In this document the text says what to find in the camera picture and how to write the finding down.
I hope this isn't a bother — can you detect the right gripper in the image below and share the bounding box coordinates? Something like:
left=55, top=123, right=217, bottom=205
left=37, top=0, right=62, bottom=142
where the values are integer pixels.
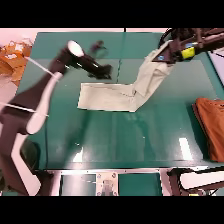
left=152, top=41, right=184, bottom=65

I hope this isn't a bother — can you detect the silver frame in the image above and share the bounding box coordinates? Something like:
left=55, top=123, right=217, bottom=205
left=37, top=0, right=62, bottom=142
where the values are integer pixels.
left=46, top=167, right=224, bottom=197

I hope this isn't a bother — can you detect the black cable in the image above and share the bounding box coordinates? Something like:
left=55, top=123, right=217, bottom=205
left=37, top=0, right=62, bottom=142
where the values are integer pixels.
left=158, top=28, right=174, bottom=46

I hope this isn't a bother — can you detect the orange garment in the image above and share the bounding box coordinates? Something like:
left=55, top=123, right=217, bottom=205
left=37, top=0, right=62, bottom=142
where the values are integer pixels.
left=192, top=97, right=224, bottom=164

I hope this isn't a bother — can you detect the pale cream garment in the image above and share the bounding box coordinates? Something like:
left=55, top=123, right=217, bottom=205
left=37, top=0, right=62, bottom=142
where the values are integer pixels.
left=77, top=41, right=176, bottom=113

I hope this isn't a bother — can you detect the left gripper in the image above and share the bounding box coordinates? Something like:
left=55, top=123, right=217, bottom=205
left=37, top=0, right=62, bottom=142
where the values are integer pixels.
left=88, top=63, right=114, bottom=81

